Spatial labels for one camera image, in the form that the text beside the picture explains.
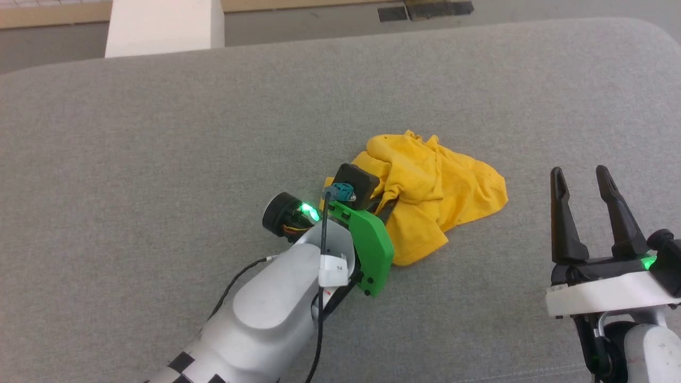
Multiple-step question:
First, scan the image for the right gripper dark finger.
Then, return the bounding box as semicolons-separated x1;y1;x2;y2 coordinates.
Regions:
595;165;649;261
550;166;589;264

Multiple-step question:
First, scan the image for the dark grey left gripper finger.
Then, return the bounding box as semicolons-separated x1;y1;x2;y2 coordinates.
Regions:
378;197;399;224

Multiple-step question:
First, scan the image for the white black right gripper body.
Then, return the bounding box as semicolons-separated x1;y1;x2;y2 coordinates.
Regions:
545;229;681;319

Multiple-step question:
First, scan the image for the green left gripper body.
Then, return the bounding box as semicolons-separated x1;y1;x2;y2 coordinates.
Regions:
263;191;395;297

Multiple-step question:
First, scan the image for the yellow garment with white print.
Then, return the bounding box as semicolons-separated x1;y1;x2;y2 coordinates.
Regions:
319;130;509;267

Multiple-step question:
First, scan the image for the small dark floor mat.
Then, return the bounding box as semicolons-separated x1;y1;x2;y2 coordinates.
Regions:
378;5;409;22

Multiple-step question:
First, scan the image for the large dark floor mat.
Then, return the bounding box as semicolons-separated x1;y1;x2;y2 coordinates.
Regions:
405;0;475;20

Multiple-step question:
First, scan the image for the grey fabric sofa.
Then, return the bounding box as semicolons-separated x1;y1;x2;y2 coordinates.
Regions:
0;17;681;383

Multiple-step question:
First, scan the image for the white box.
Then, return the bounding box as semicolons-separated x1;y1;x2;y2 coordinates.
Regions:
105;0;226;58

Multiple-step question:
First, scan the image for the white cable tag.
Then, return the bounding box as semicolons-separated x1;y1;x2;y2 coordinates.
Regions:
318;254;350;286

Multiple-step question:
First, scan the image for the black camera cable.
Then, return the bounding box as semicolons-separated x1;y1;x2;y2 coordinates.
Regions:
306;193;333;383

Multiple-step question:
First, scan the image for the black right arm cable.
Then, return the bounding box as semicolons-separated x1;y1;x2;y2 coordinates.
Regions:
576;315;610;376

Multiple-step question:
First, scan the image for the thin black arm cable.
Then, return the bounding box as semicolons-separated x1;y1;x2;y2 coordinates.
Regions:
209;256;280;321

